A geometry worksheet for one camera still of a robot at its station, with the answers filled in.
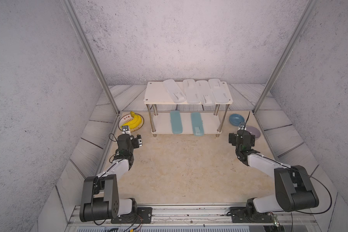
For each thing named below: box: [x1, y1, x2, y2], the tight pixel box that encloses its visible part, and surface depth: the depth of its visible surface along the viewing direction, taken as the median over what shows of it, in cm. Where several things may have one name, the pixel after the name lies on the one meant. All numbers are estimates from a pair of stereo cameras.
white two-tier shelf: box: [145, 104, 231, 138], surface depth 107 cm
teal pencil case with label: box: [190, 112, 204, 137], surface depth 105 cm
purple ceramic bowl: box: [245, 125, 261, 140], surface depth 106 cm
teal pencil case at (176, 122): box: [170, 110, 183, 135], surface depth 108 cm
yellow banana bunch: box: [120, 111, 142, 130], surface depth 111 cm
